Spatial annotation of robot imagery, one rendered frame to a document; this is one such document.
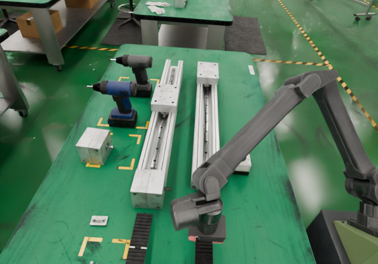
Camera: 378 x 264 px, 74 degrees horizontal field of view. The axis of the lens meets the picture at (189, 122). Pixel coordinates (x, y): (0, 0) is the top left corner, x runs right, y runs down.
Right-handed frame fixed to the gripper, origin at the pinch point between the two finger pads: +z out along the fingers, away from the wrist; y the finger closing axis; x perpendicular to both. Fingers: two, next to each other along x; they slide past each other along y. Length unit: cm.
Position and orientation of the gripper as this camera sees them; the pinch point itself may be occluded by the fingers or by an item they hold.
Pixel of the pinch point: (203, 238)
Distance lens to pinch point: 82.1
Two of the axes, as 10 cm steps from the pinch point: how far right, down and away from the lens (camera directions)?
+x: -0.6, 6.6, -7.5
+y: -10.0, -0.9, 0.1
